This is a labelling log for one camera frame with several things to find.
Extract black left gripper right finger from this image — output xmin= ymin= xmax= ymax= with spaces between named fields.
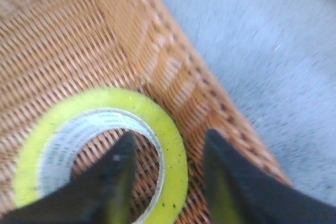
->
xmin=203 ymin=129 xmax=335 ymax=223

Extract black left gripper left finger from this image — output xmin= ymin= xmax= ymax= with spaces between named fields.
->
xmin=1 ymin=132 xmax=136 ymax=223

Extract yellow tape roll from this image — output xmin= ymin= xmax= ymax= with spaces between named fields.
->
xmin=12 ymin=87 xmax=188 ymax=223

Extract brown wicker basket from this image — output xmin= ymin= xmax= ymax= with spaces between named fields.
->
xmin=1 ymin=0 xmax=289 ymax=223

